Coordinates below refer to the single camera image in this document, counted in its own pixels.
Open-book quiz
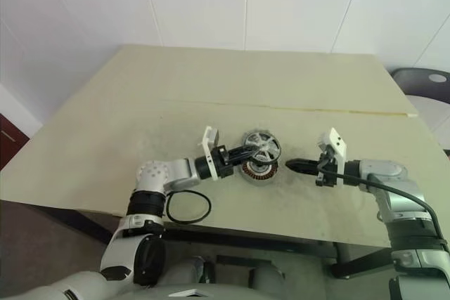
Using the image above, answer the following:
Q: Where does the silver robot torso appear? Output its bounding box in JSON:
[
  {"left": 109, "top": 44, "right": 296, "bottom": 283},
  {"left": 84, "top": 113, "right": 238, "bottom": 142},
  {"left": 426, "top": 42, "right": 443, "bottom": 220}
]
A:
[{"left": 154, "top": 257, "right": 286, "bottom": 300}]

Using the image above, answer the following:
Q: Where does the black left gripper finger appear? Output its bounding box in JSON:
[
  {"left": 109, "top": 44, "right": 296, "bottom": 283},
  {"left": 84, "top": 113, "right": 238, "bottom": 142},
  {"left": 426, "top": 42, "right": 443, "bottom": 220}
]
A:
[
  {"left": 228, "top": 145, "right": 263, "bottom": 159},
  {"left": 230, "top": 154, "right": 264, "bottom": 166}
]

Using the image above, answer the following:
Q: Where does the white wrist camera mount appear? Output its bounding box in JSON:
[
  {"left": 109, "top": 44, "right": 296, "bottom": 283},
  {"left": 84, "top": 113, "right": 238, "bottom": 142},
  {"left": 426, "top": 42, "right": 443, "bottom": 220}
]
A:
[
  {"left": 197, "top": 124, "right": 223, "bottom": 179},
  {"left": 318, "top": 126, "right": 349, "bottom": 187}
]

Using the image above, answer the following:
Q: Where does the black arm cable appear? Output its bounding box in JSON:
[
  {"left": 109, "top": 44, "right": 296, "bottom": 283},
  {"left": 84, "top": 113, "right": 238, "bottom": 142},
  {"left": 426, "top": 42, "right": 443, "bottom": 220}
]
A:
[
  {"left": 316, "top": 152, "right": 444, "bottom": 244},
  {"left": 165, "top": 190, "right": 213, "bottom": 225}
]

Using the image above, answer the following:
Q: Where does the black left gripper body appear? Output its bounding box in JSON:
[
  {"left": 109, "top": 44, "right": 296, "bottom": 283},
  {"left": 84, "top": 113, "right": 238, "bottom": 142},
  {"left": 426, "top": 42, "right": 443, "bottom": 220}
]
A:
[{"left": 212, "top": 144, "right": 235, "bottom": 178}]

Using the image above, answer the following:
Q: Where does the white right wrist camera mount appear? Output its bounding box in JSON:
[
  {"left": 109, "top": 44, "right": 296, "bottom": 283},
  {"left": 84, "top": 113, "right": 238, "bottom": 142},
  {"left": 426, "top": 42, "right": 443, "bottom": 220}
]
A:
[{"left": 318, "top": 126, "right": 349, "bottom": 187}]

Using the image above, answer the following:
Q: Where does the black chair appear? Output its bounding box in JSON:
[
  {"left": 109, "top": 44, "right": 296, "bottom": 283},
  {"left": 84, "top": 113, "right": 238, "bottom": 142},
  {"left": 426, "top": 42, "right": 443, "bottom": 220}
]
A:
[{"left": 390, "top": 67, "right": 450, "bottom": 104}]

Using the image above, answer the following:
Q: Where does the dark red cabinet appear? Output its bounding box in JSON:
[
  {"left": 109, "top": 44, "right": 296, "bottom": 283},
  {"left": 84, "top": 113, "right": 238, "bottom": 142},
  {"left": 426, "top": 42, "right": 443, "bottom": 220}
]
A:
[{"left": 0, "top": 112, "right": 43, "bottom": 171}]

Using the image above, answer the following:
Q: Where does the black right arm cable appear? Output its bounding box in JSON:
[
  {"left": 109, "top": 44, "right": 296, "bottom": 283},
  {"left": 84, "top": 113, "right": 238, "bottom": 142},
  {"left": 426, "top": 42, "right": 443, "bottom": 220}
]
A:
[{"left": 316, "top": 152, "right": 444, "bottom": 244}]

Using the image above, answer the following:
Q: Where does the silver spoked rotor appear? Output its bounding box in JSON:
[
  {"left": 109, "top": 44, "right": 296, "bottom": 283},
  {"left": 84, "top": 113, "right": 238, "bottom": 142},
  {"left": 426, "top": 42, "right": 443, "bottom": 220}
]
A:
[{"left": 240, "top": 131, "right": 283, "bottom": 164}]

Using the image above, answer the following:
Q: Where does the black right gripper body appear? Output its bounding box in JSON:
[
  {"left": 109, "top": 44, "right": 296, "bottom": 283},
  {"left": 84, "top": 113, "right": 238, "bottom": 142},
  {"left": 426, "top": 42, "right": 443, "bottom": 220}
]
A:
[{"left": 314, "top": 150, "right": 342, "bottom": 187}]

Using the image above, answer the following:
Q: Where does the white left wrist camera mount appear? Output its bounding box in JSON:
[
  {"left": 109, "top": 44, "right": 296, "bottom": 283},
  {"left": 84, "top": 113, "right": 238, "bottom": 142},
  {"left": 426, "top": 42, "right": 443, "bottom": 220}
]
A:
[{"left": 197, "top": 124, "right": 223, "bottom": 179}]

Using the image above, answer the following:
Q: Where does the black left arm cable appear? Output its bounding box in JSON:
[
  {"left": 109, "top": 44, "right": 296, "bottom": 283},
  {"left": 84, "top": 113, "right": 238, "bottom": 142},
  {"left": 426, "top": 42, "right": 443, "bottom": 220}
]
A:
[{"left": 165, "top": 190, "right": 213, "bottom": 225}]

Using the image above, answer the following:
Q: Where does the black table frame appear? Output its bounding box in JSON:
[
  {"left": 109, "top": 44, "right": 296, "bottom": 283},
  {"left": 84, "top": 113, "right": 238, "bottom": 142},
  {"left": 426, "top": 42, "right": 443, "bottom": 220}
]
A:
[{"left": 34, "top": 204, "right": 394, "bottom": 278}]

